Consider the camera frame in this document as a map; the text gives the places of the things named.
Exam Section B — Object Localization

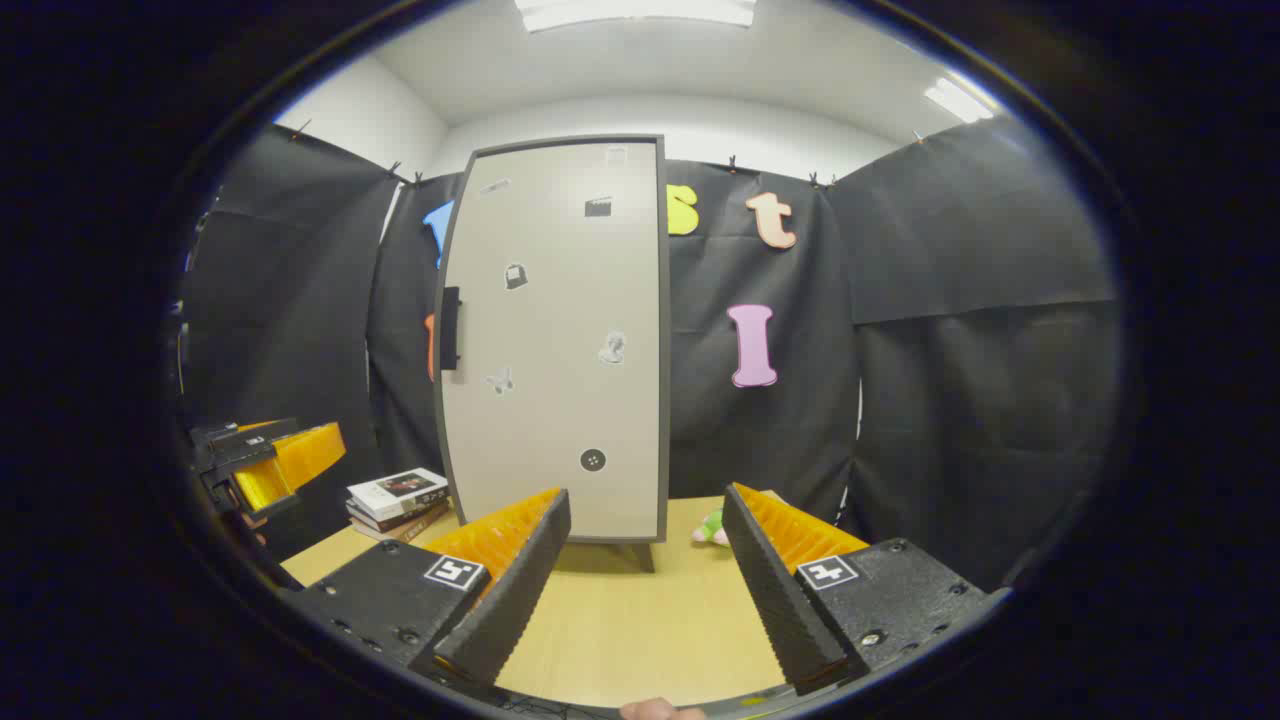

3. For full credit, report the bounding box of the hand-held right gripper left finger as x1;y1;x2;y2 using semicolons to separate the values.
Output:
288;487;573;689

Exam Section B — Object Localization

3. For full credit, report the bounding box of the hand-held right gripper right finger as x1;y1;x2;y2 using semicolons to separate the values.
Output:
721;482;1009;698

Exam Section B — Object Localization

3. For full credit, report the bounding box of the black door handle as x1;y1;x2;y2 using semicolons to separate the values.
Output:
440;286;463;372

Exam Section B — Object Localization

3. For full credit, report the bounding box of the dark grey cabinet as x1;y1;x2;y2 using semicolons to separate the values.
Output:
432;133;673;574

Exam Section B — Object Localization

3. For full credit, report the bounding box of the white cover book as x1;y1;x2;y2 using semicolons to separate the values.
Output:
346;467;450;522

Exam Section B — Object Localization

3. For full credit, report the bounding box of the dark cover book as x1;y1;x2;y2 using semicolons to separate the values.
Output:
346;498;452;534

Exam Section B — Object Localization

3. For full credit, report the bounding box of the brown cover book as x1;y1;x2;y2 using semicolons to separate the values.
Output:
351;508;454;544

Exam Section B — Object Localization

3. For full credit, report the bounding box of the black backdrop cloth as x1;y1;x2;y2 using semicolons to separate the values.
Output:
180;118;1121;593

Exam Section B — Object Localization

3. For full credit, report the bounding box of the ceiling light panel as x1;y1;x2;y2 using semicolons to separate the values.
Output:
923;77;997;124
514;0;757;33

